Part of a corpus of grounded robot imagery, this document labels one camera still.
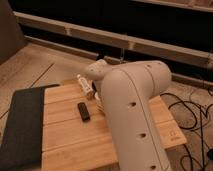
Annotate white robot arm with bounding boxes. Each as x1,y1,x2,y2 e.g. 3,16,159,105
85,60,172,171

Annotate black cables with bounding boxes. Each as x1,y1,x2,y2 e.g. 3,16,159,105
160,76,213,171

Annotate white window frame rail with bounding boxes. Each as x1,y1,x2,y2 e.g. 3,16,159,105
14,12,213,69

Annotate wooden board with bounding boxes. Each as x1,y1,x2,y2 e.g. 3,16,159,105
41,78,188,171

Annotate dark grey mat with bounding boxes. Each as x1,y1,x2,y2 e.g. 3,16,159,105
0,84,55,171

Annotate white tube bottle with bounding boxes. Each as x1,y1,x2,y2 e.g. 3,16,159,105
77,74,94,99

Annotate black rectangular block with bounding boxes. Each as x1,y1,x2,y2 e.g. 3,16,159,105
78,102,90,122

